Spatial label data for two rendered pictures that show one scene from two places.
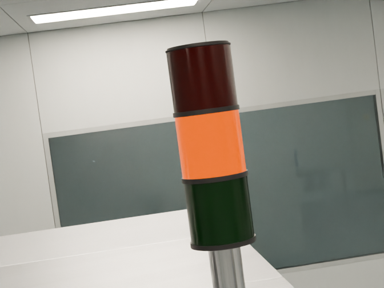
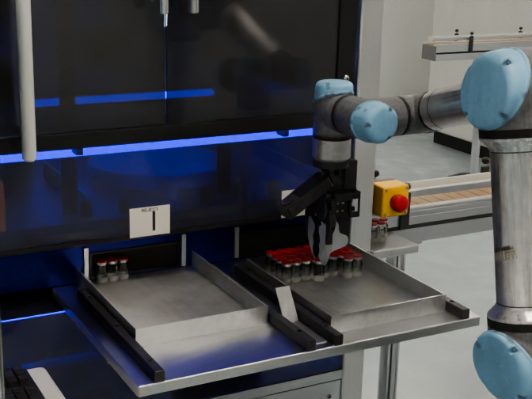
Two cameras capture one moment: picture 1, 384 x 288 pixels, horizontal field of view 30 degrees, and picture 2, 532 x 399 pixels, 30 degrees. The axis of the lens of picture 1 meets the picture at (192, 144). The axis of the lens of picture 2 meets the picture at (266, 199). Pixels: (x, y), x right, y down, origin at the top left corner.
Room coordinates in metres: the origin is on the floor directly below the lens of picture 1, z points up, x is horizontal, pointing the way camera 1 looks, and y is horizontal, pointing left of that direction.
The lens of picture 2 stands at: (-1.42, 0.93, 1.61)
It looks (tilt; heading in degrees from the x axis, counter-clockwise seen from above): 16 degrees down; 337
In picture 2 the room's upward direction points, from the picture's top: 2 degrees clockwise
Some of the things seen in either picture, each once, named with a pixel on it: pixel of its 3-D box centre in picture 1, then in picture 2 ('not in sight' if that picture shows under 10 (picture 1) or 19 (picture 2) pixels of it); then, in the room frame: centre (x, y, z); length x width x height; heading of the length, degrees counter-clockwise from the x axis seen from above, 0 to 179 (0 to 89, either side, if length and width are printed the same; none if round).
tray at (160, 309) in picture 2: not in sight; (167, 294); (0.31, 0.41, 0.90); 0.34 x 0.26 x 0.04; 6
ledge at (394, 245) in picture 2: not in sight; (378, 243); (0.53, -0.18, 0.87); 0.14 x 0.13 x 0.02; 6
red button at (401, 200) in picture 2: not in sight; (398, 203); (0.44, -0.17, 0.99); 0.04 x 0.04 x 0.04; 6
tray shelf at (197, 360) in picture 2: not in sight; (261, 305); (0.26, 0.23, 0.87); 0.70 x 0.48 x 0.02; 96
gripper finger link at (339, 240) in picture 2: not in sight; (334, 242); (0.25, 0.08, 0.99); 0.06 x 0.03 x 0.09; 95
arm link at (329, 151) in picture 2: not in sight; (330, 148); (0.28, 0.08, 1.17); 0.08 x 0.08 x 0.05
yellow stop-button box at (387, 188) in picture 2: not in sight; (387, 197); (0.49, -0.17, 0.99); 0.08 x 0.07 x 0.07; 6
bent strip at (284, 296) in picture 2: not in sight; (300, 314); (0.11, 0.21, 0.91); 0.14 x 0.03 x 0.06; 6
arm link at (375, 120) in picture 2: not in sight; (372, 119); (0.18, 0.05, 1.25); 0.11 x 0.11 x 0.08; 9
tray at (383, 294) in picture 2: not in sight; (341, 283); (0.25, 0.06, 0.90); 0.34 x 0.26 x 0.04; 6
